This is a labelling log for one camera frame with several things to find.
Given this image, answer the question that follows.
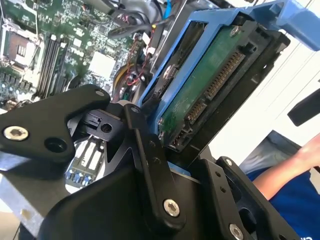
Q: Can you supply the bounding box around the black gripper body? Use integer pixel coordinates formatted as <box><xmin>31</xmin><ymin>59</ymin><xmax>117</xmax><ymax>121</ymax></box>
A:
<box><xmin>34</xmin><ymin>139</ymin><xmax>226</xmax><ymax>240</ymax></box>

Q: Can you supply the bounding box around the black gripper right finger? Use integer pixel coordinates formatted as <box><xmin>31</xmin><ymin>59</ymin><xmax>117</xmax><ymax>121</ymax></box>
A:
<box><xmin>196</xmin><ymin>146</ymin><xmax>301</xmax><ymax>240</ymax></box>

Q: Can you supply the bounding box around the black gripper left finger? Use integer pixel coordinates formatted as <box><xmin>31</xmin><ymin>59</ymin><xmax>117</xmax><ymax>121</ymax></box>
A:
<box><xmin>0</xmin><ymin>84</ymin><xmax>187</xmax><ymax>233</ymax></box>

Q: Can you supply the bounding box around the hard disk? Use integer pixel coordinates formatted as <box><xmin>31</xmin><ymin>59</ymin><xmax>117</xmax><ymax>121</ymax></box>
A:
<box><xmin>136</xmin><ymin>0</ymin><xmax>320</xmax><ymax>177</ymax></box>

